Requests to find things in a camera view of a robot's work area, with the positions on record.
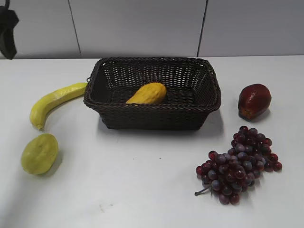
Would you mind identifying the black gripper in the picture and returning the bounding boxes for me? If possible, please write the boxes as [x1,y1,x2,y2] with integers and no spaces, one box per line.
[0,0,19,59]

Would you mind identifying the yellow orange mango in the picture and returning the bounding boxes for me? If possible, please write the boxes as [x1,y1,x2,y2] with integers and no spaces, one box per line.
[126,82,167,104]

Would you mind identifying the dark woven plastic basket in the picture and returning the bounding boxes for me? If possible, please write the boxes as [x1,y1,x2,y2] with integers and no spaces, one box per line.
[84,57,221,130]

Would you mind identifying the yellow banana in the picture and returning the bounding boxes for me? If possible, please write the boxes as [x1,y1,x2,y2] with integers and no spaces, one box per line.
[29,82,87,131]

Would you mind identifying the yellow green lemon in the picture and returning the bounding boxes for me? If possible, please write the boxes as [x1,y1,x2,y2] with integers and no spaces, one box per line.
[20,133,59,175]

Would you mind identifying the dark red pear fruit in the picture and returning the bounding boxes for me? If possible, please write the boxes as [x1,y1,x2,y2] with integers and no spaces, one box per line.
[238,84,272,120]

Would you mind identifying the purple red grape bunch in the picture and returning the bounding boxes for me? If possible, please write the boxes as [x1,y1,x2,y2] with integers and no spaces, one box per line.
[194,126,283,205]

